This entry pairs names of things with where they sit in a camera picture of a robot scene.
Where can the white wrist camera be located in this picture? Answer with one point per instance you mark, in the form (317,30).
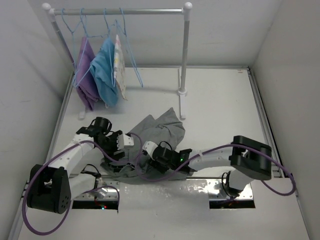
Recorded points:
(149,147)
(124,141)

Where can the white metal clothes rack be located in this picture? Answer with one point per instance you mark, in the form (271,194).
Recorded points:
(185,11)

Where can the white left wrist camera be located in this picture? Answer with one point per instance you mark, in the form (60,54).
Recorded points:
(124,141)

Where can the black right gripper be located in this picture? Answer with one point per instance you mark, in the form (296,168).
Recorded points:
(157,164)

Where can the empty blue wire hanger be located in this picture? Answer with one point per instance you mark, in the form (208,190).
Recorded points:
(129,49)

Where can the blue hanging shirt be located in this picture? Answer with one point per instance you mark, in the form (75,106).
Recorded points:
(101,72)

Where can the grey t shirt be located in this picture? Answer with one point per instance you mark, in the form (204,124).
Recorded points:
(166,130)

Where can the purple hanging shirt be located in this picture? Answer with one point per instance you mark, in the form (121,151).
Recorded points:
(84,84)

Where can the blue hanger with purple shirt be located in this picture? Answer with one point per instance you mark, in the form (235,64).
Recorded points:
(83,21)

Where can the white patterned hanging shirt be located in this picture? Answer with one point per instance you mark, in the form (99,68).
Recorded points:
(119,73)

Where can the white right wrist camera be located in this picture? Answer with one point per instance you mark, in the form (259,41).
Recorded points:
(149,147)

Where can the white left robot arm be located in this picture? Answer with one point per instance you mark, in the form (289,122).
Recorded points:
(51,187)

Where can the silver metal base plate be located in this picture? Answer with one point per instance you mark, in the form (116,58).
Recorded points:
(111,190)

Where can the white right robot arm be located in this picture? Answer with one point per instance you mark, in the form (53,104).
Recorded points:
(247,157)

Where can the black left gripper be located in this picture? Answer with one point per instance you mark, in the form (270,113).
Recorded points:
(110,153)

